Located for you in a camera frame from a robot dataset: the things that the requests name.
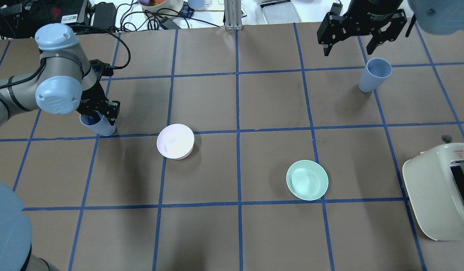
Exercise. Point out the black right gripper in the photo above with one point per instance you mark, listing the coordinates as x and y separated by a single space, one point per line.
371 10

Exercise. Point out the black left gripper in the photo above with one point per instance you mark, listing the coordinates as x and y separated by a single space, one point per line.
90 98

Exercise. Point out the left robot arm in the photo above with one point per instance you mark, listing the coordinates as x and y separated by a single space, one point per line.
65 81

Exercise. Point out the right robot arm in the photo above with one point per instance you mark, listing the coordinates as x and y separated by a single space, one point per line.
436 17

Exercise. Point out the pink bowl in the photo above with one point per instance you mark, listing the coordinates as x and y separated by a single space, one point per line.
175 141

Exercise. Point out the digital scale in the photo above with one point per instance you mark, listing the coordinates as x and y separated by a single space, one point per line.
279 12

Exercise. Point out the black power adapter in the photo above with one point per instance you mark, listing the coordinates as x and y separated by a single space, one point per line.
104 15

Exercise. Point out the bowl of foam blocks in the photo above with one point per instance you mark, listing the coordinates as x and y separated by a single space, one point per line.
162 6

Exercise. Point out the mint green bowl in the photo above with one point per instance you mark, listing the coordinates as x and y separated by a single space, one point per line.
307 180

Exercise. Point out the cream white toaster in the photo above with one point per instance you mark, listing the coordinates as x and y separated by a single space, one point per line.
434 181

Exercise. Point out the aluminium frame post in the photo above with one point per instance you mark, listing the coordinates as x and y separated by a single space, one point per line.
233 15

